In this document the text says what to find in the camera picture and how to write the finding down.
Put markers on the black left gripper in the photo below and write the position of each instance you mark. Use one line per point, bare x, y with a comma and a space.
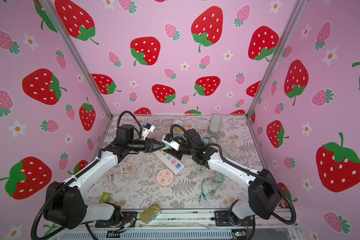
150, 146

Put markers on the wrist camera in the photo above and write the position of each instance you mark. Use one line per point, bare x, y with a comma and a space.
167, 139
146, 129

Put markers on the white multicolour power strip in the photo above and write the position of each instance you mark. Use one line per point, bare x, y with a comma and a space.
172, 163

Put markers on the yellow labelled food can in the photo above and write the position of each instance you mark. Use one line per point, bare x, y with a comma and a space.
178, 122

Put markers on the gold sardine tin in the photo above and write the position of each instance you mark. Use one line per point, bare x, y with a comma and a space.
150, 213

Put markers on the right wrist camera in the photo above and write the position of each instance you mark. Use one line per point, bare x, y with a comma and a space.
167, 139

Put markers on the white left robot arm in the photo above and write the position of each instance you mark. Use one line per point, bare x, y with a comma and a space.
64, 203

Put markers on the silver aluminium corner post right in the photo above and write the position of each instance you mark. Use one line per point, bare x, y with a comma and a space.
284, 38

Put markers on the pale green glasses case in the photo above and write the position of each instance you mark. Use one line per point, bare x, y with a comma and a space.
215, 123

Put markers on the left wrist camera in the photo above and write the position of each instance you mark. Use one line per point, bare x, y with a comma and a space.
146, 129

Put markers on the silver aluminium corner post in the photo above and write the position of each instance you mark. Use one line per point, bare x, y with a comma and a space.
284, 38
67, 40

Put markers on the silver aluminium corner post left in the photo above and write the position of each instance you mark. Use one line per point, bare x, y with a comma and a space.
67, 40

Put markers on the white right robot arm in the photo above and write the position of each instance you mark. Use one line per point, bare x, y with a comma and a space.
264, 194

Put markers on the round pink power socket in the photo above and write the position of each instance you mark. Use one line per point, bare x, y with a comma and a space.
165, 178

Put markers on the green snack packet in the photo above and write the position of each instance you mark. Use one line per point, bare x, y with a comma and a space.
105, 198

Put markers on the light green charger plug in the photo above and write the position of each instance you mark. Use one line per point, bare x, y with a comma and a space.
167, 147

